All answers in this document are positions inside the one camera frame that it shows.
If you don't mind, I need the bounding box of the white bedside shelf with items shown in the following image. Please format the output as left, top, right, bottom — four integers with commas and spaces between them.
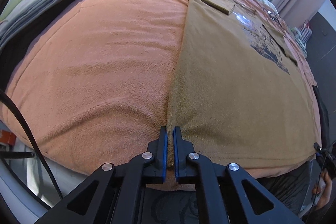
287, 20, 313, 58

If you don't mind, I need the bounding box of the black cable near lens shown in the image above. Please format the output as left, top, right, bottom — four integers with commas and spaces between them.
0, 88, 64, 200

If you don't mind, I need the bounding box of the grey folded clothes stack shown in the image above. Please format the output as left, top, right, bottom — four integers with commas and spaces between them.
1, 0, 64, 50

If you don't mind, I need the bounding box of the orange bed blanket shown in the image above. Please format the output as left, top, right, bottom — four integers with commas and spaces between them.
1, 0, 314, 178

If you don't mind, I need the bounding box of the tan printed t-shirt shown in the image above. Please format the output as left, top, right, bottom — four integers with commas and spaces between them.
167, 0, 320, 169

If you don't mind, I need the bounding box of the person's right hand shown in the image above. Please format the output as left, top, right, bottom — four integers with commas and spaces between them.
312, 170, 333, 210

